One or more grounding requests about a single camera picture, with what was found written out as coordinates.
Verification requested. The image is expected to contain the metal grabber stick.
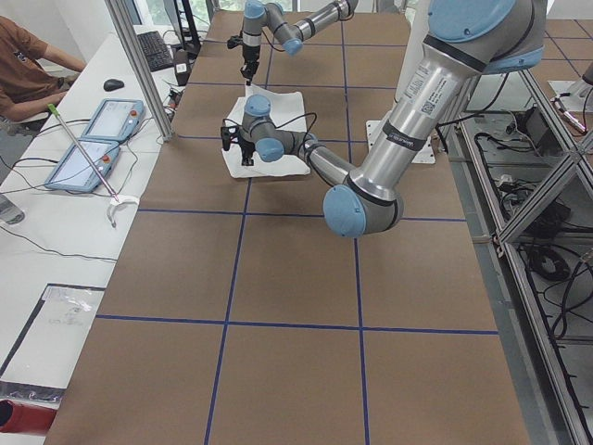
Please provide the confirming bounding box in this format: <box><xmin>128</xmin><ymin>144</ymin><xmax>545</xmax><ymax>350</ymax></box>
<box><xmin>47</xmin><ymin>104</ymin><xmax>140</xmax><ymax>228</ymax></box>

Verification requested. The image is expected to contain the red cylinder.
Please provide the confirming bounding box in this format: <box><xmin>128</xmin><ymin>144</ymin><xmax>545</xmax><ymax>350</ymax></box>
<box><xmin>1</xmin><ymin>400</ymin><xmax>57</xmax><ymax>436</ymax></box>

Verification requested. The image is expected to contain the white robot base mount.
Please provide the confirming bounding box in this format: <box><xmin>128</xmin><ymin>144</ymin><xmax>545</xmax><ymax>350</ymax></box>
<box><xmin>365</xmin><ymin>120</ymin><xmax>435</xmax><ymax>164</ymax></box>

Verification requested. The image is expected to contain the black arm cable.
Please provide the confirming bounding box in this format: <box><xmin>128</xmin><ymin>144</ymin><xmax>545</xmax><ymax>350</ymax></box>
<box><xmin>221</xmin><ymin>112</ymin><xmax>321</xmax><ymax>154</ymax></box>

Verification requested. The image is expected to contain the lower blue teach pendant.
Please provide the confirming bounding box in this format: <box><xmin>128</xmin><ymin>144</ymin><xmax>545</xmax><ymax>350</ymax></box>
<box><xmin>44</xmin><ymin>138</ymin><xmax>120</xmax><ymax>193</ymax></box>

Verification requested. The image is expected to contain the white long-sleeve printed shirt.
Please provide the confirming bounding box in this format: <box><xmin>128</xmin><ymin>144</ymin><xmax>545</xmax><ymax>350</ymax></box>
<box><xmin>221</xmin><ymin>85</ymin><xmax>310</xmax><ymax>179</ymax></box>

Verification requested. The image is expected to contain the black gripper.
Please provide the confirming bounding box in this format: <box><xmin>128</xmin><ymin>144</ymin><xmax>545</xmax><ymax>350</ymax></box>
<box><xmin>238</xmin><ymin>135</ymin><xmax>256</xmax><ymax>166</ymax></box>
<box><xmin>240</xmin><ymin>45</ymin><xmax>259</xmax><ymax>85</ymax></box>

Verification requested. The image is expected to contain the aluminium frame rack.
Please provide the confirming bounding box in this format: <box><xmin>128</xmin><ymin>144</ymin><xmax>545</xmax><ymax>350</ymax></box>
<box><xmin>444</xmin><ymin>71</ymin><xmax>592</xmax><ymax>444</ymax></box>

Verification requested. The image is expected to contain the black computer keyboard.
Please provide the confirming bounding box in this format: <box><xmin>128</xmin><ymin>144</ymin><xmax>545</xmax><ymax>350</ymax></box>
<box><xmin>136</xmin><ymin>31</ymin><xmax>174</xmax><ymax>72</ymax></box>

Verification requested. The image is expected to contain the blue teach pendant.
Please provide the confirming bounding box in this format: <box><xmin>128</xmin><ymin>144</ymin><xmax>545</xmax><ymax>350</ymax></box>
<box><xmin>82</xmin><ymin>98</ymin><xmax>145</xmax><ymax>142</ymax></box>
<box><xmin>44</xmin><ymin>138</ymin><xmax>120</xmax><ymax>193</ymax></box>

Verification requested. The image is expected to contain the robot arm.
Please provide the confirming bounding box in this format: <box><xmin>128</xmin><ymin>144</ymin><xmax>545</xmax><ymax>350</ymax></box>
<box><xmin>227</xmin><ymin>0</ymin><xmax>359</xmax><ymax>85</ymax></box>
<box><xmin>221</xmin><ymin>0</ymin><xmax>547</xmax><ymax>237</ymax></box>

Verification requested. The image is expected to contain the plastic document sleeve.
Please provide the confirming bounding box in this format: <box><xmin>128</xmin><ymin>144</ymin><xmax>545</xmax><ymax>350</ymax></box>
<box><xmin>1</xmin><ymin>283</ymin><xmax>105</xmax><ymax>404</ymax></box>

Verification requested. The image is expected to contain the grey aluminium camera post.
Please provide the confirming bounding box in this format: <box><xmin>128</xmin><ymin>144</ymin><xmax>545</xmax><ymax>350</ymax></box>
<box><xmin>105</xmin><ymin>0</ymin><xmax>173</xmax><ymax>142</ymax></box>

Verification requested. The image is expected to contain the seated person brown shirt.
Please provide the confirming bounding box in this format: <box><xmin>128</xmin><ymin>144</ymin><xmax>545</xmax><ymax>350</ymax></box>
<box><xmin>1</xmin><ymin>17</ymin><xmax>86</xmax><ymax>122</ymax></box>

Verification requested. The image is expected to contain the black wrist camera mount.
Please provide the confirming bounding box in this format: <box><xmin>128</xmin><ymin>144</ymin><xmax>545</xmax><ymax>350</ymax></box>
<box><xmin>220</xmin><ymin>125</ymin><xmax>240</xmax><ymax>151</ymax></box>
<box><xmin>226</xmin><ymin>34</ymin><xmax>244</xmax><ymax>49</ymax></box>

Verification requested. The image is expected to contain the black computer mouse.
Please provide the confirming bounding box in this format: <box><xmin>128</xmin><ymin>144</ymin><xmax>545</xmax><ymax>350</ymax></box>
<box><xmin>103</xmin><ymin>79</ymin><xmax>125</xmax><ymax>92</ymax></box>

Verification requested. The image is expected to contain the upper blue teach pendant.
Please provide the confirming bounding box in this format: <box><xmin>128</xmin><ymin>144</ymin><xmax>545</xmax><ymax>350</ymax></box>
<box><xmin>82</xmin><ymin>98</ymin><xmax>145</xmax><ymax>142</ymax></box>

